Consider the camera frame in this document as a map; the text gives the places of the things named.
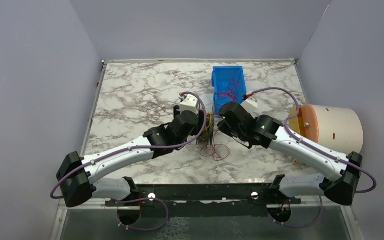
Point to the blue plastic bin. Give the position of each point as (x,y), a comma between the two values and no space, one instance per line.
(229,85)

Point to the white cylinder with orange lid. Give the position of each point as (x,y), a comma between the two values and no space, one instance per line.
(335,128)

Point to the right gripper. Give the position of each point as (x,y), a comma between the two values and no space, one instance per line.
(223,118)

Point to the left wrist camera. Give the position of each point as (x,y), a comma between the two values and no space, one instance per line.
(190,103)

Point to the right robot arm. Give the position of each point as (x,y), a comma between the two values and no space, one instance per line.
(338,173)

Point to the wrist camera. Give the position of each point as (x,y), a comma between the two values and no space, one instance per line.
(249,103)
(190,103)

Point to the black round spool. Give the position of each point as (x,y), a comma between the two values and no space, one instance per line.
(206,138)

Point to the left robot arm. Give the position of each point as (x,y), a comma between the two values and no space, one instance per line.
(81,178)

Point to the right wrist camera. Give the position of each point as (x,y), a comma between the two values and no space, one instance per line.
(249,103)

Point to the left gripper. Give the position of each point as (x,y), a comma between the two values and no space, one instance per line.
(201,122)

